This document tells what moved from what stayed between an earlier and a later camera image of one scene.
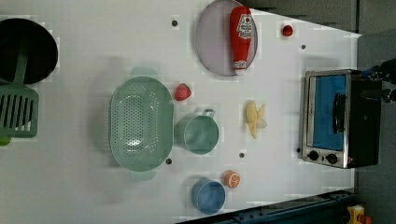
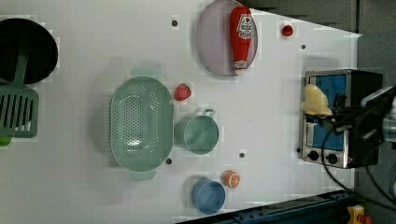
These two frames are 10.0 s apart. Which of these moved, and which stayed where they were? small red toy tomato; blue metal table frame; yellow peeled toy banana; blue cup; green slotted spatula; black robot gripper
Moved: black robot gripper; yellow peeled toy banana
Stayed: blue cup; small red toy tomato; blue metal table frame; green slotted spatula
